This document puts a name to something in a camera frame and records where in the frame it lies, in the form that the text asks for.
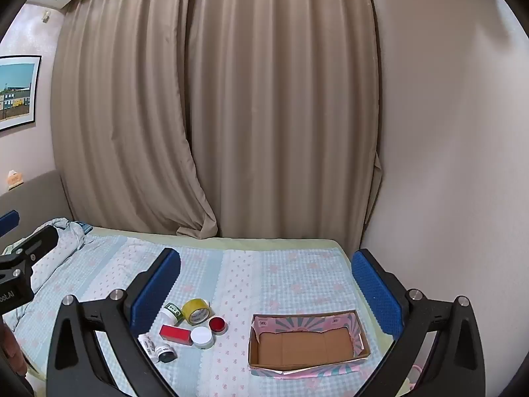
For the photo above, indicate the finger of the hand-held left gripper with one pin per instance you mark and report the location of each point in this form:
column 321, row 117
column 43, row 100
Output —
column 9, row 221
column 35, row 240

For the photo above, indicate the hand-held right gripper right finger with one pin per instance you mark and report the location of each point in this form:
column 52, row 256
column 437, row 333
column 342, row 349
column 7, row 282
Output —
column 378, row 293

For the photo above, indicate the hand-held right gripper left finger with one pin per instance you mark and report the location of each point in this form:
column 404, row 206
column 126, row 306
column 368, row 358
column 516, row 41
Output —
column 159, row 283

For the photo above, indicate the green label white jar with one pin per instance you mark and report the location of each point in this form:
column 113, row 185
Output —
column 171, row 312

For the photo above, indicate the yellow tape roll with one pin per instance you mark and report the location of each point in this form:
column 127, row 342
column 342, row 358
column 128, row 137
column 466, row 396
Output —
column 189, row 307

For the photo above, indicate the red rectangular box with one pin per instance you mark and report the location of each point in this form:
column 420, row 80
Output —
column 175, row 334

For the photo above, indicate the white printed tube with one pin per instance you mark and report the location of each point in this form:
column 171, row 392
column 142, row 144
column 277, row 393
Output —
column 147, row 343

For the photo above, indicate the white round jar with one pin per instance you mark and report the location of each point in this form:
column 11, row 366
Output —
column 202, row 337

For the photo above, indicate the black cap small bottle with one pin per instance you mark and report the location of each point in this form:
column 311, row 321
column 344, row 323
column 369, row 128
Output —
column 166, row 353

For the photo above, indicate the red lid small jar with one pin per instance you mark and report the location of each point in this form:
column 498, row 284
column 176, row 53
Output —
column 218, row 324

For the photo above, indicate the pink lined cardboard box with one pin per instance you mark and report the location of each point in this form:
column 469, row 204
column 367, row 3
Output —
column 306, row 345

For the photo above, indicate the person's left hand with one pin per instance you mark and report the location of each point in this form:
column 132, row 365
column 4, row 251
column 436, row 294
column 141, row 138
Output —
column 9, row 347

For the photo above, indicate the crumpled light blue quilt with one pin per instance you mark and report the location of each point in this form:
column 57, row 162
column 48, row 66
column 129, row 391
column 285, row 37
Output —
column 62, row 244

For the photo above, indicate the grey padded headboard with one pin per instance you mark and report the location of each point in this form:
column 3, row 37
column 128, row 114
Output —
column 39, row 198

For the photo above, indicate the small orange box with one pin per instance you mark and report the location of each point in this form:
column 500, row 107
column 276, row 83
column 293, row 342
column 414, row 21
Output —
column 15, row 178

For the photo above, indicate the pink object beside bed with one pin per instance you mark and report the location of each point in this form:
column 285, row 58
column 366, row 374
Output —
column 416, row 378

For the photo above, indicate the blue checked bed sheet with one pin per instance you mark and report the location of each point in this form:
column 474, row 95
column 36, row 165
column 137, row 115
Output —
column 264, row 285

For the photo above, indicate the beige curtain panel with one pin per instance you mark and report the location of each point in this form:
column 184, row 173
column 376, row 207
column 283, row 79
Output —
column 285, row 103
column 124, row 103

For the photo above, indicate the framed wall picture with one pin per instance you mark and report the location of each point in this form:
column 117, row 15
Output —
column 16, row 91

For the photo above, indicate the small white wall device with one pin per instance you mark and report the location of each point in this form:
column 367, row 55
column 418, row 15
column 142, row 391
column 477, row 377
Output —
column 46, row 16

